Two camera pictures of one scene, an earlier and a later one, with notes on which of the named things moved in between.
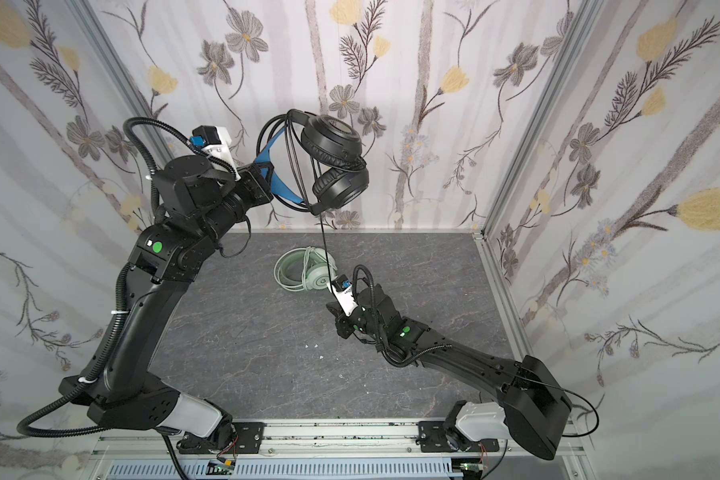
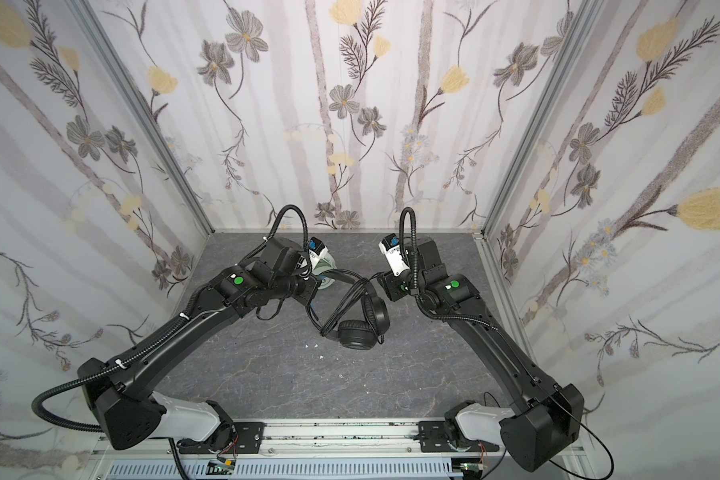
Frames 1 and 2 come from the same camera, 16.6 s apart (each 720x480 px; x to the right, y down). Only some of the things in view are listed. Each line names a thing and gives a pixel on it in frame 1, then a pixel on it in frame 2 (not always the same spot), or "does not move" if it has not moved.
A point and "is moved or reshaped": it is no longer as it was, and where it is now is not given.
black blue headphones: x=340 y=173 is moved or reshaped
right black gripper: x=348 y=324 → x=390 y=286
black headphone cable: x=445 y=347 → x=575 y=412
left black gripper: x=256 y=182 → x=306 y=287
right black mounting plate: x=433 y=437 does not move
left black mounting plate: x=250 y=436 does not move
